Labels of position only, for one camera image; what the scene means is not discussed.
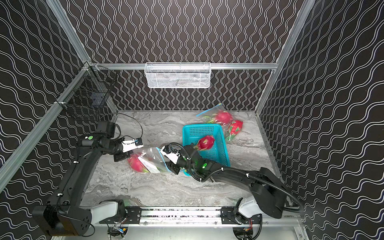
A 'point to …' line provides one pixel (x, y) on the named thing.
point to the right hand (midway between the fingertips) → (164, 158)
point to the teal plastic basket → (218, 152)
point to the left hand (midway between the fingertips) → (132, 147)
